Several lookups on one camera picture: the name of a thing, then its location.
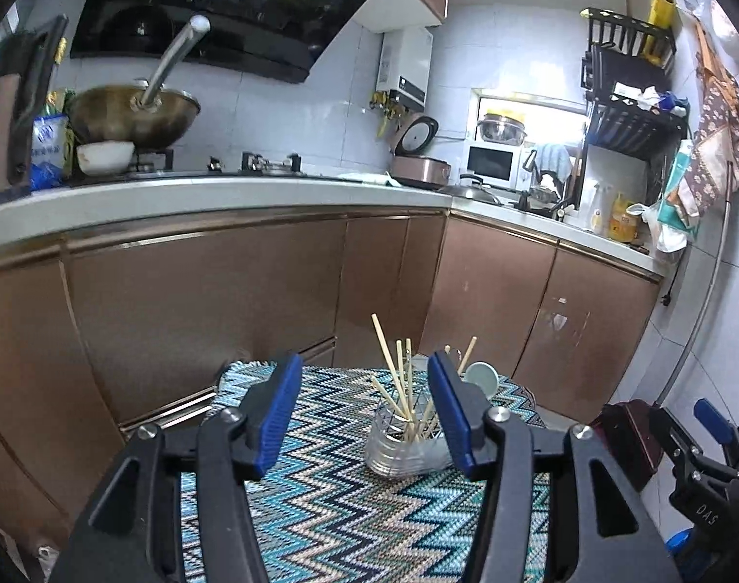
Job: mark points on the black gas stove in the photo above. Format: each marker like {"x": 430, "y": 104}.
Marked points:
{"x": 266, "y": 167}

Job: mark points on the copper black thermos kettle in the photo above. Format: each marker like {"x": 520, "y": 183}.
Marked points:
{"x": 5, "y": 127}

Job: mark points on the white microwave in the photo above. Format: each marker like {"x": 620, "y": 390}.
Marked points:
{"x": 491, "y": 164}

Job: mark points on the yellow gas valves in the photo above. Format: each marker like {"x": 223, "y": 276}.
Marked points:
{"x": 391, "y": 112}

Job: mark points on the teal white bag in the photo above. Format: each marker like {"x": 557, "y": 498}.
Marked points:
{"x": 673, "y": 212}

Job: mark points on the white cloth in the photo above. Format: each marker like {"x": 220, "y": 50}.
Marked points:
{"x": 366, "y": 178}

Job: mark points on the black storage rack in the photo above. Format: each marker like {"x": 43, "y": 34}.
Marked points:
{"x": 636, "y": 127}

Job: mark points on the blue round object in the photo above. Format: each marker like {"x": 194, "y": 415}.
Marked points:
{"x": 685, "y": 543}

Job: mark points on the clear utensil holder metal rack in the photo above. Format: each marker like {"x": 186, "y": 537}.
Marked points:
{"x": 400, "y": 455}

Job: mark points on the white paper packet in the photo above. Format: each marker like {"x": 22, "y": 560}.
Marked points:
{"x": 642, "y": 98}

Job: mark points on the floral brown apron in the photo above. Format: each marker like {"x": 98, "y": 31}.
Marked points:
{"x": 718, "y": 133}

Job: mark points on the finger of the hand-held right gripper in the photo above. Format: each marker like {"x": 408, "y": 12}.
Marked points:
{"x": 712, "y": 420}
{"x": 673, "y": 434}

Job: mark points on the copper rice cooker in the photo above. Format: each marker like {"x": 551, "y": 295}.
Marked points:
{"x": 421, "y": 170}

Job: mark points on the steel pot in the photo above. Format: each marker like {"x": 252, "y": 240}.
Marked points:
{"x": 502, "y": 129}

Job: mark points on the white water heater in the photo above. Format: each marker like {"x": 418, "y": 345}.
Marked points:
{"x": 406, "y": 64}

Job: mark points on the curved steel pipe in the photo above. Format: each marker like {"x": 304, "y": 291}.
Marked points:
{"x": 712, "y": 267}

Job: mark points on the yellow detergent bottle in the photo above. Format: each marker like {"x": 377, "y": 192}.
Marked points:
{"x": 623, "y": 221}

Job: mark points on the zigzag patterned tablecloth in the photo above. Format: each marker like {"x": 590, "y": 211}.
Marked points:
{"x": 345, "y": 522}

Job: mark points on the yellow wrap roll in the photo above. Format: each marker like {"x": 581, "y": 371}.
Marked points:
{"x": 662, "y": 18}

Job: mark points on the black wall plug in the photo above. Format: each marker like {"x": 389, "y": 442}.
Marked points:
{"x": 669, "y": 298}

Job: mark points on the blue label oil bottle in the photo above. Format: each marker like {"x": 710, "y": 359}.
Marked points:
{"x": 45, "y": 146}

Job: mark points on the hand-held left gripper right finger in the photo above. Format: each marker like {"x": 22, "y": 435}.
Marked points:
{"x": 454, "y": 419}

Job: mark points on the black frying pan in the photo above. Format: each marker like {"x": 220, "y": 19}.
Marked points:
{"x": 542, "y": 203}

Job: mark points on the copper base cabinets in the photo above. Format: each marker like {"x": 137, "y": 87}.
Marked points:
{"x": 193, "y": 303}

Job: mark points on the blue packet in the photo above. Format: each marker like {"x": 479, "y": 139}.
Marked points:
{"x": 673, "y": 103}

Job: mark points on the light blue ceramic spoon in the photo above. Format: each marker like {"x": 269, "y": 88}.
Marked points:
{"x": 482, "y": 376}

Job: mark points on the white bowl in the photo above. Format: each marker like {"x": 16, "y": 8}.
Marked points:
{"x": 105, "y": 158}

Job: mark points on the glass pot lid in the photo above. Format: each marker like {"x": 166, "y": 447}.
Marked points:
{"x": 472, "y": 194}

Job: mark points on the black glass range hood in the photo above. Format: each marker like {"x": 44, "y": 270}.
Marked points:
{"x": 242, "y": 6}

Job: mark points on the bamboo chopstick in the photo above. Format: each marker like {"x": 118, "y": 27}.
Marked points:
{"x": 469, "y": 352}
{"x": 410, "y": 376}
{"x": 387, "y": 395}
{"x": 384, "y": 352}
{"x": 401, "y": 370}
{"x": 429, "y": 422}

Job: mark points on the dark red box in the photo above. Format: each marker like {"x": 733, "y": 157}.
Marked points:
{"x": 630, "y": 443}

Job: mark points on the white plastic bags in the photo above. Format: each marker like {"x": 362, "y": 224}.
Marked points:
{"x": 718, "y": 18}

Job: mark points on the light blue towel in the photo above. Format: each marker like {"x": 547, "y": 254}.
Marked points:
{"x": 554, "y": 161}

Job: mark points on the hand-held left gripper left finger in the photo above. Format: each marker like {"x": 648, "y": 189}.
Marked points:
{"x": 275, "y": 419}

